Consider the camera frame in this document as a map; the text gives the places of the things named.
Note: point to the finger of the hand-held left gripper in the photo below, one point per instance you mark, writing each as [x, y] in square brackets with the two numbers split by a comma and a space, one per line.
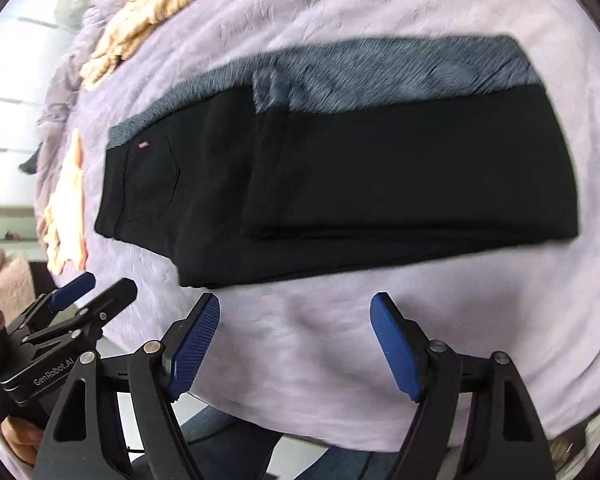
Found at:
[110, 302]
[72, 285]

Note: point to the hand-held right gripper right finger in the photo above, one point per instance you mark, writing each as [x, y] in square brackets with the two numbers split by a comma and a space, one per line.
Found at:
[397, 347]

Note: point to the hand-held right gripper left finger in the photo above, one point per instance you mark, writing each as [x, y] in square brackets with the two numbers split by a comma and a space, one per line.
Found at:
[195, 345]

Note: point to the black pants grey floral stripes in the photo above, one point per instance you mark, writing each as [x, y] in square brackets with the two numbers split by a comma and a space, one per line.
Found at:
[380, 175]

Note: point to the person's left hand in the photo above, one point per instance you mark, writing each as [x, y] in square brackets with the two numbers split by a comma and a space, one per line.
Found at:
[25, 440]

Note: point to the pink fluffy cushion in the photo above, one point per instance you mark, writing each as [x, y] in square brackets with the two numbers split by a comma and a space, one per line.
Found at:
[12, 280]

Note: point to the lilac embossed bed cover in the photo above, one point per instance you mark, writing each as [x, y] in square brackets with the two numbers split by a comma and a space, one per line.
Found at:
[330, 360]

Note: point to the peach top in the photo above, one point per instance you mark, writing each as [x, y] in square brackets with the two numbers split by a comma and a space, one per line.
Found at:
[65, 210]

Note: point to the person's legs in jeans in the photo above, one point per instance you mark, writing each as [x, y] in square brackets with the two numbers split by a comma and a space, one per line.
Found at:
[240, 450]

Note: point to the dark grey cloth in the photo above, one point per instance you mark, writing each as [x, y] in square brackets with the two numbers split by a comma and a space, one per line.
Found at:
[30, 162]

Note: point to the white wardrobe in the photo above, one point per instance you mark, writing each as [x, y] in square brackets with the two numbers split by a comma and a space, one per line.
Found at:
[10, 110]

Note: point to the cream striped garment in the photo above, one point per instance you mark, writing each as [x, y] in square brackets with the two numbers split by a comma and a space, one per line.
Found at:
[145, 10]

